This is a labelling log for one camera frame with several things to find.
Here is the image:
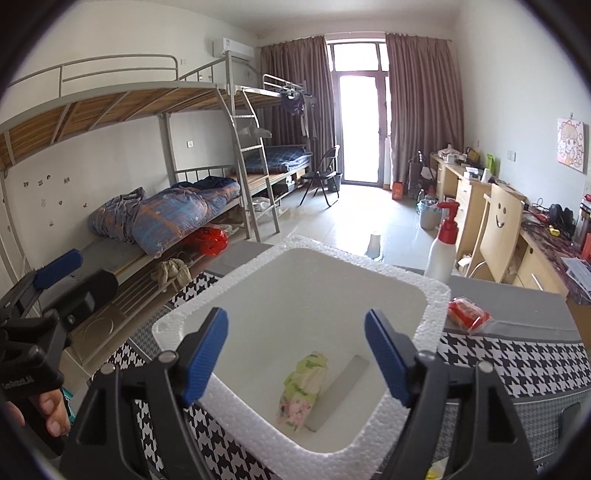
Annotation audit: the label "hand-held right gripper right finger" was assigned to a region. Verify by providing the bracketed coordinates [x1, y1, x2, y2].
[364, 308, 541, 480]

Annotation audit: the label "blue plaid quilt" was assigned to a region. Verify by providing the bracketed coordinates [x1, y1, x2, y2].
[88, 175, 242, 257]

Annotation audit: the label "red snack packet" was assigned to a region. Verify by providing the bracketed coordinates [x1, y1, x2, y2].
[447, 296, 492, 334]

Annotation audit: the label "folded dark blue quilt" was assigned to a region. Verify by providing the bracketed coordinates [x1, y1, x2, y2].
[243, 144, 311, 174]

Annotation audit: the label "person's left hand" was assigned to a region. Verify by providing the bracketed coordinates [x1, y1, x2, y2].
[0, 388, 72, 438]

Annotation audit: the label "red plastic bag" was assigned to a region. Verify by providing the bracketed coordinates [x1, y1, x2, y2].
[187, 227, 229, 257]

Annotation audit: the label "hanging dark clothes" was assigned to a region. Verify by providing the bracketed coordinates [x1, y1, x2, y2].
[279, 90, 308, 116]

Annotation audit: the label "teal packet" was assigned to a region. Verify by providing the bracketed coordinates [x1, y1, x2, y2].
[62, 388, 78, 430]

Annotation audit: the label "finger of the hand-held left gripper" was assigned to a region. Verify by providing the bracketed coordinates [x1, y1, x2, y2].
[41, 269, 119, 340]
[34, 249, 84, 291]

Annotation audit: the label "grey metal bunk bed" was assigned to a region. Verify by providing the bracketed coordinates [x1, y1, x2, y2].
[0, 53, 282, 370]
[233, 74, 319, 204]

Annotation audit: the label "brown curtain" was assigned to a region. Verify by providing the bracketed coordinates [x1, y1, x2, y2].
[259, 36, 334, 153]
[385, 32, 465, 190]

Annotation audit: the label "white foam box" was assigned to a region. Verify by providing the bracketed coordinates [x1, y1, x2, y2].
[151, 235, 452, 480]

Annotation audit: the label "glass balcony door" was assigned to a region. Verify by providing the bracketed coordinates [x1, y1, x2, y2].
[327, 39, 393, 188]

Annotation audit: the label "white lotion pump bottle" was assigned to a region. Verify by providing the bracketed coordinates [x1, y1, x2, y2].
[424, 200, 461, 283]

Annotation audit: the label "floral tissue pack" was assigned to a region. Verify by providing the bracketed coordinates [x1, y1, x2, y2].
[277, 351, 329, 432]

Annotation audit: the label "black headphones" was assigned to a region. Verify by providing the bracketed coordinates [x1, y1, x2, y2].
[547, 203, 575, 227]

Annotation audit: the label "wooden desk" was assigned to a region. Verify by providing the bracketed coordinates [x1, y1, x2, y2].
[429, 152, 591, 319]

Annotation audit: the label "white papers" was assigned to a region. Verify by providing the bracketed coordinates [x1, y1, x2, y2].
[561, 257, 591, 294]

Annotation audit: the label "white air conditioner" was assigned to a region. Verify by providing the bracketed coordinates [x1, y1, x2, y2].
[212, 37, 256, 60]

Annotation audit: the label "black folding chair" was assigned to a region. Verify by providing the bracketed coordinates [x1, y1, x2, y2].
[299, 144, 342, 208]

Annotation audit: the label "wooden smiley chair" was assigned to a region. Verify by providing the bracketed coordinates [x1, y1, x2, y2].
[466, 182, 527, 283]

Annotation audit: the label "grey bucket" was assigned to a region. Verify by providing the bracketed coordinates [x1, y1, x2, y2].
[418, 198, 441, 230]

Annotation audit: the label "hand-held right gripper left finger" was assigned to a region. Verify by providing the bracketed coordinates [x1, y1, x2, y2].
[69, 307, 230, 480]

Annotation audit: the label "pink wall poster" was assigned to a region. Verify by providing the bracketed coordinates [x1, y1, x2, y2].
[555, 117, 591, 172]

